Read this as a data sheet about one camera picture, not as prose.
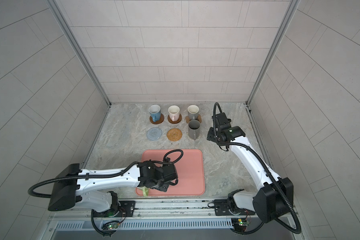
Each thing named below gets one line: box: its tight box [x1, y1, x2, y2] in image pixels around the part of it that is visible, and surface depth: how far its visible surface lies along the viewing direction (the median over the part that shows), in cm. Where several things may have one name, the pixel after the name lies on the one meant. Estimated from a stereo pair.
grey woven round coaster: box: [146, 127, 163, 141], surface depth 101 cm
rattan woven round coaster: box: [166, 128, 183, 142], surface depth 101 cm
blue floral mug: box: [148, 104, 161, 122], surface depth 101 cm
